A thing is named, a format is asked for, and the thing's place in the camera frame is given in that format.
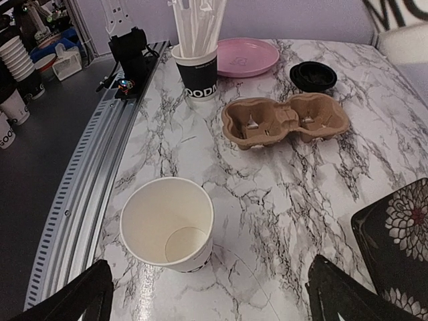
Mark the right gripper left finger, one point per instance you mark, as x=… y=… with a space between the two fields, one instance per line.
x=88 y=297

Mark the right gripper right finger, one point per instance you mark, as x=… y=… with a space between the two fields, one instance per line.
x=334 y=295

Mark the black floral square plate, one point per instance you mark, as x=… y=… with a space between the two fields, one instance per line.
x=391 y=234

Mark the brown cardboard cup carrier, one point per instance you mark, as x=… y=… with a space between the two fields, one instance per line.
x=262 y=121

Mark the spare branded paper cups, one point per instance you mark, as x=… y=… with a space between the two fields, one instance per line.
x=14 y=112

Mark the black cup holding straws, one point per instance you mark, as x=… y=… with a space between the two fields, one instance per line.
x=199 y=74

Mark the pink round plate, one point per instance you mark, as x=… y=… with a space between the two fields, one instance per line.
x=245 y=57

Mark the stack of white cups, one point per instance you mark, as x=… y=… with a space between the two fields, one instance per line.
x=17 y=60

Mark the aluminium front rail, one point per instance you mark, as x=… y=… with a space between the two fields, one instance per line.
x=70 y=236

